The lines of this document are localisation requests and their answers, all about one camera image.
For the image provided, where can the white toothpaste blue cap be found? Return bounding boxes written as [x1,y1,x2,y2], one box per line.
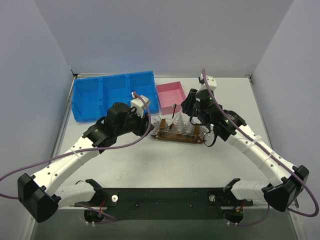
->
[185,120,194,135]

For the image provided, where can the white toothpaste red cap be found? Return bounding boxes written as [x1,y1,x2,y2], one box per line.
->
[176,113,185,133]

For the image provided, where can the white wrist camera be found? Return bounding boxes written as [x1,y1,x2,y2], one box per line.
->
[198,74,217,92]
[130,95,150,118]

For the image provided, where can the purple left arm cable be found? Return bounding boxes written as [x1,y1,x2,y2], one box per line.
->
[0,91,152,223]

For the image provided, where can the blue plastic bin left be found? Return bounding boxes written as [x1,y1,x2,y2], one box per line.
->
[71,77,101,123]

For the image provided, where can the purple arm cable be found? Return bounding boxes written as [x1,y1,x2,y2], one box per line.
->
[201,68,318,227]
[0,91,152,223]

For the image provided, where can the blue plastic bin right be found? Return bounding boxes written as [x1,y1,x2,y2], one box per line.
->
[128,71,159,114]

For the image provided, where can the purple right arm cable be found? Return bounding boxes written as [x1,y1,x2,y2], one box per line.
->
[201,68,318,227]

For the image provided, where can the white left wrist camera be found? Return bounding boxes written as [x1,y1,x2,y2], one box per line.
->
[130,95,150,118]

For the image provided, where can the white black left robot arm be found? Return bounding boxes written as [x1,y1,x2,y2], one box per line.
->
[17,98,153,223]

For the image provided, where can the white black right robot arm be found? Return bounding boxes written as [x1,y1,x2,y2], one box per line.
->
[181,88,310,212]

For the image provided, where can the aluminium frame rail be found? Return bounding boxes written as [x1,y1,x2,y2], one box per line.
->
[29,188,300,211]

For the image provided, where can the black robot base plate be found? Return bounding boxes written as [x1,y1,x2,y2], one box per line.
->
[83,187,253,221]

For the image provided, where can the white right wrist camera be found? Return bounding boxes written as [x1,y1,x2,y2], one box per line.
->
[198,74,217,92]

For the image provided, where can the pink wooden drawer box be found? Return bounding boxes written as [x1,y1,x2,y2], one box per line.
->
[156,81,186,115]

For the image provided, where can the blue plastic bin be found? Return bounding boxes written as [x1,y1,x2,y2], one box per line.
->
[101,74,130,115]
[128,71,159,114]
[71,77,101,123]

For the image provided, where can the blue plastic bin middle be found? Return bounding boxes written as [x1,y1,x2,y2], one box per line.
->
[101,74,130,115]

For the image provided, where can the brown wooden tray holder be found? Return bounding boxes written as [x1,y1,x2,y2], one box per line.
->
[150,118,207,144]

